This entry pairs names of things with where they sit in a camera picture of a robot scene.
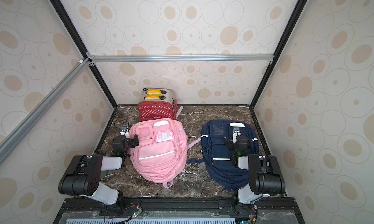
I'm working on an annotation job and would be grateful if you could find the navy blue backpack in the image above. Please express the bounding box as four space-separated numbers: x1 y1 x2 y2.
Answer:
188 120 260 190

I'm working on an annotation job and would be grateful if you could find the yellow toast slice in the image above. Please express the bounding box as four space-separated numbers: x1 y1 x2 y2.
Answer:
146 89 163 96
144 95 161 101

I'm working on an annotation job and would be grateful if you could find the black corner post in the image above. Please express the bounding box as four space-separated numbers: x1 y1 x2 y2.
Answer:
49 0 118 109
250 0 308 109

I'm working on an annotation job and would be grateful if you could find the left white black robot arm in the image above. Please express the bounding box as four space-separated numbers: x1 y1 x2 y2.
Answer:
58 135 139 209

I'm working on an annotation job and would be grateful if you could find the horizontal aluminium frame bar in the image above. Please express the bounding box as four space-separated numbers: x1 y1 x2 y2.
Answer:
90 54 274 63

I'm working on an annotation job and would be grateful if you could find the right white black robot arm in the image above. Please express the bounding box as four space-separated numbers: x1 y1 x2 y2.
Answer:
226 134 285 205

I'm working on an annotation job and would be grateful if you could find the red polka dot toaster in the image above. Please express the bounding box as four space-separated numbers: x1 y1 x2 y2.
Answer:
138 88 177 121

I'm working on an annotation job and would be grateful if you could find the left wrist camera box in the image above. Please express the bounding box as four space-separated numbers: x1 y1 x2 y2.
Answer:
119 125 130 138

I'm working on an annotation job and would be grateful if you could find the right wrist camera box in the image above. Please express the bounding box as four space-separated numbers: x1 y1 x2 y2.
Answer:
232 127 241 144

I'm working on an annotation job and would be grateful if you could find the left yellow toast slice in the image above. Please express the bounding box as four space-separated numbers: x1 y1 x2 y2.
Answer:
146 89 163 96

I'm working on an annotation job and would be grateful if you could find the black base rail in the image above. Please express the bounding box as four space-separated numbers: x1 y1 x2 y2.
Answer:
53 197 305 224

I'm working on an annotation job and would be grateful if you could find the pink backpack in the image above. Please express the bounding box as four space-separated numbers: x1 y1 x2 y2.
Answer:
129 118 201 189

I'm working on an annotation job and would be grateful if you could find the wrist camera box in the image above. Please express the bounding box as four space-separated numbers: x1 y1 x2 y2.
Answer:
232 127 241 144
119 125 130 138

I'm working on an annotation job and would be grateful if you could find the black left corner post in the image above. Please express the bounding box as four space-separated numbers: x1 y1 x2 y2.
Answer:
49 0 118 109

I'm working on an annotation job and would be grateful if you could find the black right corner post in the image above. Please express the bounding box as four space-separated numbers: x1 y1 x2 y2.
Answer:
250 0 308 109

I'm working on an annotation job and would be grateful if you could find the diagonal aluminium frame bar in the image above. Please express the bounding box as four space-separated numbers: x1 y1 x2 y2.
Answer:
1 58 90 163

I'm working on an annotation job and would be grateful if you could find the right yellow toast slice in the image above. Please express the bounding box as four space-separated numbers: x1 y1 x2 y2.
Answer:
144 95 161 101

